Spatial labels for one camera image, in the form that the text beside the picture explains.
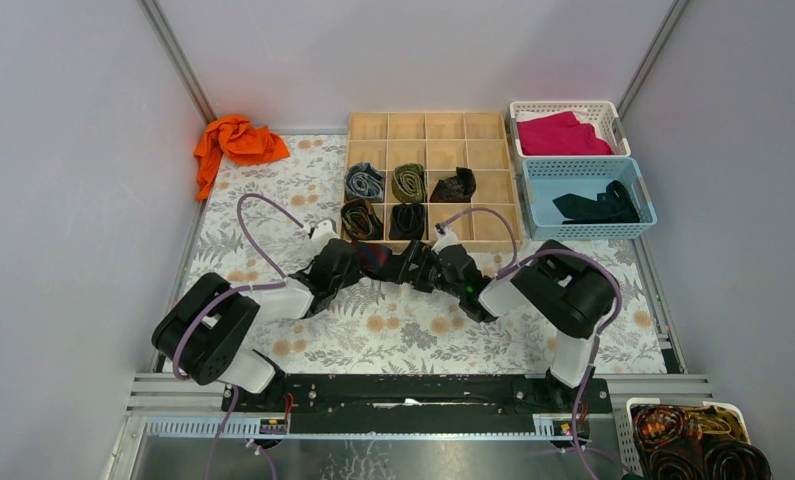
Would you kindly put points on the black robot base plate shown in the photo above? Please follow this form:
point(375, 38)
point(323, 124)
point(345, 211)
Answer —
point(423, 397)

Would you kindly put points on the red navy striped tie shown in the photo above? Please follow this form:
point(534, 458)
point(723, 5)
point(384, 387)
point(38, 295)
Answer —
point(373, 258)

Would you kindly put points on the orange black patterned tie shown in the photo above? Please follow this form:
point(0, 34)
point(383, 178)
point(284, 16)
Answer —
point(694, 442)

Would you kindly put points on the magenta cloth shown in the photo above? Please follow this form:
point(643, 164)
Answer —
point(560, 134)

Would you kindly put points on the floral table mat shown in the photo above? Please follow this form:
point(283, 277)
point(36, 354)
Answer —
point(251, 234)

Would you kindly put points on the grey blue rolled tie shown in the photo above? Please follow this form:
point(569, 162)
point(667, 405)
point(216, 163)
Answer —
point(364, 181)

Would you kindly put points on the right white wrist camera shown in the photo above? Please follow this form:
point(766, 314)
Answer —
point(446, 237)

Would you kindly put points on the perforated metal cable rail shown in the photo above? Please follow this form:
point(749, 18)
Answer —
point(542, 428)

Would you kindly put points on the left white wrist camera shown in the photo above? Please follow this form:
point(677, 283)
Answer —
point(322, 233)

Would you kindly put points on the white plastic basket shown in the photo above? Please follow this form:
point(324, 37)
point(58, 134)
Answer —
point(601, 114)

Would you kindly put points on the dark green tie in basket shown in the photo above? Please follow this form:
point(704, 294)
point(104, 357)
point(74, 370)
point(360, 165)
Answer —
point(614, 205)

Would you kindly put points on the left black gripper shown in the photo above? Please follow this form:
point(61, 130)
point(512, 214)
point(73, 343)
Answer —
point(352, 259)

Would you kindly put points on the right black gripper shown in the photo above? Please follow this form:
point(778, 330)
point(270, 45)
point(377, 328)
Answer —
point(417, 252)

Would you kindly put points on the orange cloth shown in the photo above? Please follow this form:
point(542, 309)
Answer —
point(234, 137)

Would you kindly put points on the blue plastic basket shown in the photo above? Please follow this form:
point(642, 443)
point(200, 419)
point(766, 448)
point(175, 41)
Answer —
point(546, 179)

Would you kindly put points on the olive green rolled tie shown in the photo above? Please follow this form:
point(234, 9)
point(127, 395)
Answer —
point(408, 183)

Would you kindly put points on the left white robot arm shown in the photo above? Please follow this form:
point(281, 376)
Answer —
point(203, 334)

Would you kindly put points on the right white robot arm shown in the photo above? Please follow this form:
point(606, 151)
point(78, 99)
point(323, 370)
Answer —
point(573, 292)

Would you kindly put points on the brown black rolled tie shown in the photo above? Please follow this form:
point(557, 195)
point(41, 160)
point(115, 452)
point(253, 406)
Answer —
point(360, 221)

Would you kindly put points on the white basket of ties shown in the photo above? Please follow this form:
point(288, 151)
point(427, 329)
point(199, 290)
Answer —
point(624, 429)

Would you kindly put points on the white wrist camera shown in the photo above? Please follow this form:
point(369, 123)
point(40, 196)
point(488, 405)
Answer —
point(446, 237)
point(322, 233)

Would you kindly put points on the wooden compartment tray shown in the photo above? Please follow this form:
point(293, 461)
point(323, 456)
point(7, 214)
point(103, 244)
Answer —
point(441, 142)

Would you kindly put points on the dark brown patterned rolled tie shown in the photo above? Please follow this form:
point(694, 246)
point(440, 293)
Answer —
point(457, 188)

